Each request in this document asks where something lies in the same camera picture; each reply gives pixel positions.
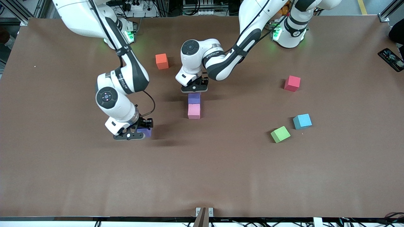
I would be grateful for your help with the orange foam cube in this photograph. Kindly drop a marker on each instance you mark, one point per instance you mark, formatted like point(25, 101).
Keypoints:
point(162, 61)

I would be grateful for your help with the pink foam cube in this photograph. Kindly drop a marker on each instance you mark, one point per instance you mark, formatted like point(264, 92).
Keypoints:
point(194, 111)

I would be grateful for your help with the red foam cube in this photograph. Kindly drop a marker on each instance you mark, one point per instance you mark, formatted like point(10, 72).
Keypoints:
point(292, 83)

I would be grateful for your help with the metal equipment rack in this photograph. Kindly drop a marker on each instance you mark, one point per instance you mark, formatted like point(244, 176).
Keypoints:
point(202, 8)

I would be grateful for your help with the brown pole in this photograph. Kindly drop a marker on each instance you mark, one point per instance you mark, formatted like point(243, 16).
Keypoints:
point(202, 219)

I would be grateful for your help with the black smartphone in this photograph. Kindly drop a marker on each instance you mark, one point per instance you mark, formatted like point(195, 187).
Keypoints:
point(391, 60)

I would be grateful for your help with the small metal bracket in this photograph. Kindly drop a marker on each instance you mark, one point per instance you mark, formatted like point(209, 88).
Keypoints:
point(198, 212)

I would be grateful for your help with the purple foam cube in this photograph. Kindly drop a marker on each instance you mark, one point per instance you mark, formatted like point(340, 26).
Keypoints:
point(194, 98)
point(145, 133)

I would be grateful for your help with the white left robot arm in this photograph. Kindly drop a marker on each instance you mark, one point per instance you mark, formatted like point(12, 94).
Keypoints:
point(252, 12)

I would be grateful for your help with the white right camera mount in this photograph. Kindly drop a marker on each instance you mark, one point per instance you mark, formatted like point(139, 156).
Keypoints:
point(114, 125)

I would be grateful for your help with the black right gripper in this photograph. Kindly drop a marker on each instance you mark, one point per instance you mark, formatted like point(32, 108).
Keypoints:
point(144, 122)

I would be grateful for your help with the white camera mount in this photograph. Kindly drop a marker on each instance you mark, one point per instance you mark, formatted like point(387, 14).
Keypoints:
point(114, 125)
point(184, 78)

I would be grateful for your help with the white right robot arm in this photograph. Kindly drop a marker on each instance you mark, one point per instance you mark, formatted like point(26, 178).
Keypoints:
point(79, 15)

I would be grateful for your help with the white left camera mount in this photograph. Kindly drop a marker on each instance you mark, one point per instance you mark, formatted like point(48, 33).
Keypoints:
point(184, 78)

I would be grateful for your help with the green foam cube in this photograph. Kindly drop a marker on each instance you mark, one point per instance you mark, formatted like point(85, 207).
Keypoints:
point(280, 134)

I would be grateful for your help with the light blue foam cube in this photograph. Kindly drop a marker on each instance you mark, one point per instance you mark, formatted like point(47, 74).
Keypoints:
point(302, 121)

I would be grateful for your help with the bag of orange items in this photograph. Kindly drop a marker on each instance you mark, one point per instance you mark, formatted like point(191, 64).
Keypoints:
point(283, 11)

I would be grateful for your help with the brown table cover sheet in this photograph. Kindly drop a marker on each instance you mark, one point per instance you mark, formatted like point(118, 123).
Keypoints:
point(202, 170)

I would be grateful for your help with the aluminium frame profile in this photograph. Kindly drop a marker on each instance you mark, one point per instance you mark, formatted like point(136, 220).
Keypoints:
point(12, 14)
point(386, 14)

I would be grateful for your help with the white power strip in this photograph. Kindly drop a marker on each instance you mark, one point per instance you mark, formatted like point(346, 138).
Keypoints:
point(135, 6)

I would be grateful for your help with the black rounded object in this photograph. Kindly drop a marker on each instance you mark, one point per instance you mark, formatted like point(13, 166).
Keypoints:
point(397, 35)

